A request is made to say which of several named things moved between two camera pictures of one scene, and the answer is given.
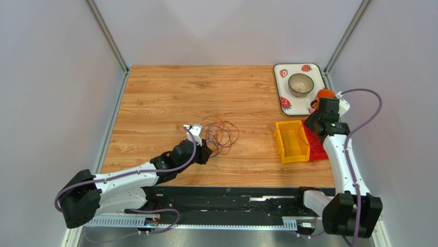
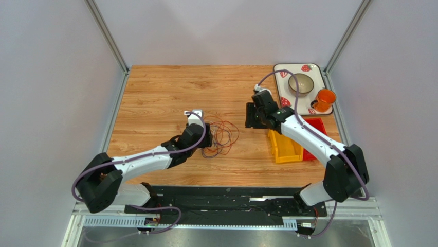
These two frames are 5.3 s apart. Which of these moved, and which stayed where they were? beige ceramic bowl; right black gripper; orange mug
Moved: right black gripper
Stayed: orange mug; beige ceramic bowl
